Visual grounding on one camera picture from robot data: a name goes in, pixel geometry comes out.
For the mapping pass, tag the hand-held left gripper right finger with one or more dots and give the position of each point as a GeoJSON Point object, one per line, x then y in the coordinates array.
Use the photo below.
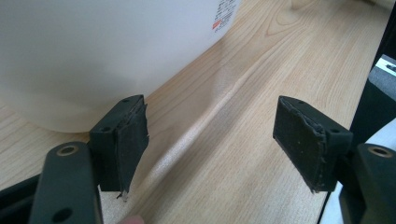
{"type": "Point", "coordinates": [299, 140]}

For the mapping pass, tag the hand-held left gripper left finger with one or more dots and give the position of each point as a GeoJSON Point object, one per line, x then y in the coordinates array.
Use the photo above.
{"type": "Point", "coordinates": [107, 155]}

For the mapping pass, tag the white plastic jug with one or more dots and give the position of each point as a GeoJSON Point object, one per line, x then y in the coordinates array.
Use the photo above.
{"type": "Point", "coordinates": [93, 56]}

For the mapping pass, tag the grey flat device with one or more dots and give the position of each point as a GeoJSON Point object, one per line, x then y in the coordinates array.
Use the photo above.
{"type": "Point", "coordinates": [384, 76]}

